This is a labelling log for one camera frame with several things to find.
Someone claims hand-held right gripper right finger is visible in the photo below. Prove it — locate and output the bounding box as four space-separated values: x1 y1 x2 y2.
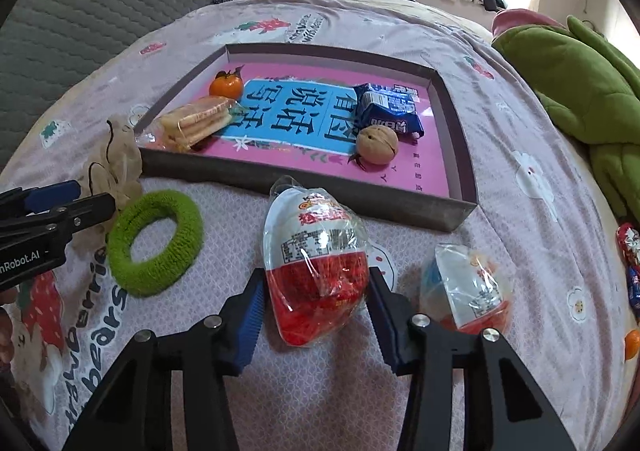
367 267 578 451

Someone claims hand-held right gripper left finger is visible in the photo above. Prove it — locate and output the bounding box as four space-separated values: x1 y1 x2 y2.
62 268 268 451

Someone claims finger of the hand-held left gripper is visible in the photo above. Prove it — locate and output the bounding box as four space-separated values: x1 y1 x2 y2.
0 193 117 257
0 181 82 218

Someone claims red white egg toy packet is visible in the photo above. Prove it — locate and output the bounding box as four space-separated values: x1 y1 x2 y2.
262 176 371 347
419 243 516 334

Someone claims pink cardboard box tray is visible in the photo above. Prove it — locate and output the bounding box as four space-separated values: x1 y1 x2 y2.
132 43 480 233

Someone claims orange tangerine with leaves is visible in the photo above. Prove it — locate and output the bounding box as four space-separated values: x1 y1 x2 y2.
208 65 246 100

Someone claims blue snack packet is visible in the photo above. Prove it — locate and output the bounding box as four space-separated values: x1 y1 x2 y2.
352 82 426 140

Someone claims beige hair scrunchie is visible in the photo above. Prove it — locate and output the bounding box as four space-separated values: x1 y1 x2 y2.
90 116 146 212

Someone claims pink strawberry printed blanket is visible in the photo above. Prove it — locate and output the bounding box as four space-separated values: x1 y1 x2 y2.
0 0 640 451

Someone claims green hair scrunchie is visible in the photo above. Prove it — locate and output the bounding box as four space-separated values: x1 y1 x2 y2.
106 190 205 297

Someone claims clear cracker packet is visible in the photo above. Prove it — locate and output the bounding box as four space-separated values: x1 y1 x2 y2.
135 96 251 152

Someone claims brown walnut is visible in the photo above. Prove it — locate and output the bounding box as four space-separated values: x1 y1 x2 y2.
355 126 400 164

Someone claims red candy packet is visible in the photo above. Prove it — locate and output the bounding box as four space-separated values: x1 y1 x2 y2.
615 223 640 319

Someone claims green plush blanket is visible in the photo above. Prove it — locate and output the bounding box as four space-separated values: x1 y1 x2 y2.
492 15 640 227

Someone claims pink cloth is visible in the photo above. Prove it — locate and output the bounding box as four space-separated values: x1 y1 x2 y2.
491 8 568 39

